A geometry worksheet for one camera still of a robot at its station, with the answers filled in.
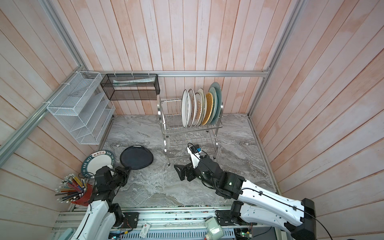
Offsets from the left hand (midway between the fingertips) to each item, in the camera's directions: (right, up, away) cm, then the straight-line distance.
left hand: (132, 167), depth 85 cm
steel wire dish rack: (+24, +16, +18) cm, 34 cm away
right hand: (+30, +7, -16) cm, 34 cm away
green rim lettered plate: (-27, +2, +10) cm, 29 cm away
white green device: (+44, -24, -18) cm, 53 cm away
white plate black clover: (+30, +34, -3) cm, 46 cm away
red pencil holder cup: (-25, -8, -12) cm, 29 cm away
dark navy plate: (0, +5, +6) cm, 8 cm away
